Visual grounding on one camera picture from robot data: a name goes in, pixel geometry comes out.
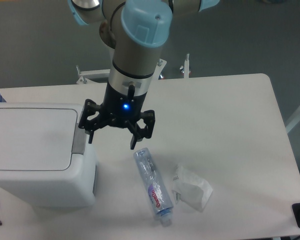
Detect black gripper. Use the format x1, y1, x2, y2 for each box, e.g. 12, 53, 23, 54
78, 83, 155, 150

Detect white push-lid trash can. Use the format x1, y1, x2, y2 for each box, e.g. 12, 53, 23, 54
0, 102, 98, 208

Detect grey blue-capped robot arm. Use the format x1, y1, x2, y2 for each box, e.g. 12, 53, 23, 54
68, 0, 218, 149

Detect clear plastic water bottle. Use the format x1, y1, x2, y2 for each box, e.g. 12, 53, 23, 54
133, 148, 174, 227

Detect crumpled white plastic wrapper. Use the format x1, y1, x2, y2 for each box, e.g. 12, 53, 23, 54
171, 164, 213, 212

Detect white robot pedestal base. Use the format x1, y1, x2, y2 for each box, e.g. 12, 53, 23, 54
76, 19, 168, 85

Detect white metal clamp bracket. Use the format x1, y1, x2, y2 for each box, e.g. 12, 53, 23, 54
179, 53, 191, 79

